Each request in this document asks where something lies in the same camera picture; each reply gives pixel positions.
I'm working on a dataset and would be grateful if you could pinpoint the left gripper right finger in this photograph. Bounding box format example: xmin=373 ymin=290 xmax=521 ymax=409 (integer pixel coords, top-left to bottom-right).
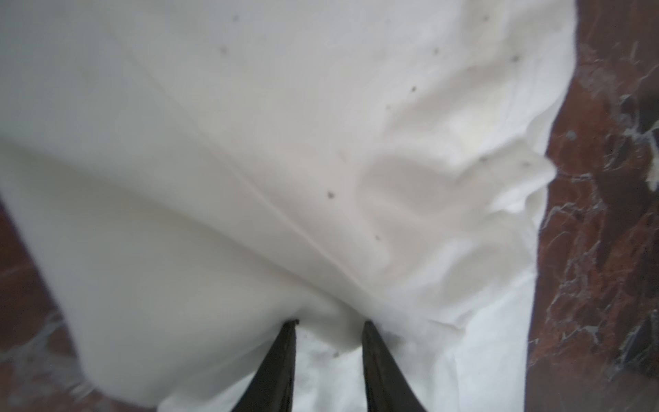
xmin=361 ymin=321 xmax=426 ymax=412

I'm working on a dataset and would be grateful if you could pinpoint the white printed t-shirt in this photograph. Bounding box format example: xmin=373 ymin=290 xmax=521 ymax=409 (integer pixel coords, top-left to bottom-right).
xmin=1 ymin=1 xmax=577 ymax=411

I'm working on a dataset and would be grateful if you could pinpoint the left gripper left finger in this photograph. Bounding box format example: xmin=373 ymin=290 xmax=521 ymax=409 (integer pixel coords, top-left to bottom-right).
xmin=232 ymin=319 xmax=299 ymax=412

